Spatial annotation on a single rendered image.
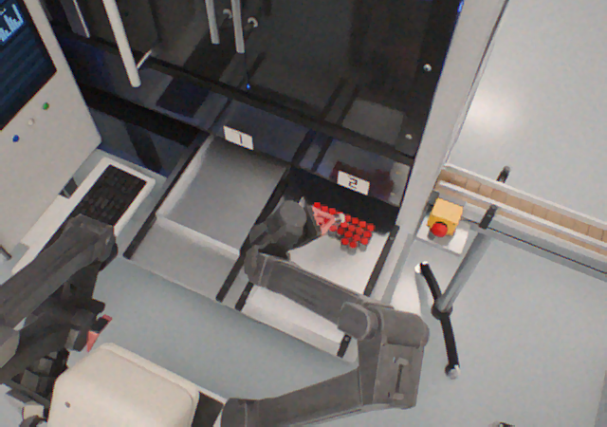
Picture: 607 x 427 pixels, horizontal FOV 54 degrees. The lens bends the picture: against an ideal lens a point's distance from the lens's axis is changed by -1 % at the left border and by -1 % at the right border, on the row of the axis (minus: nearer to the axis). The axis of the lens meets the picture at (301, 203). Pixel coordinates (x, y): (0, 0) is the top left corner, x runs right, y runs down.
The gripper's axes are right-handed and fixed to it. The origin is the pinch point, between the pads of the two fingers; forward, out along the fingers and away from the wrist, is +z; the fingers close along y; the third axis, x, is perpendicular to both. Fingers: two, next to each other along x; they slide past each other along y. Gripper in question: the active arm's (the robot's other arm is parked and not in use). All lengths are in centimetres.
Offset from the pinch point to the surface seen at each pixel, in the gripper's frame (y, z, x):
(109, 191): -70, -12, 38
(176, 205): -51, -3, 25
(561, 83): -30, 225, 44
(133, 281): -144, 21, 22
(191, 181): -50, 3, 30
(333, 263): -25.2, 20.6, -7.0
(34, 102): -50, -33, 59
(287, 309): -31.5, 5.5, -14.1
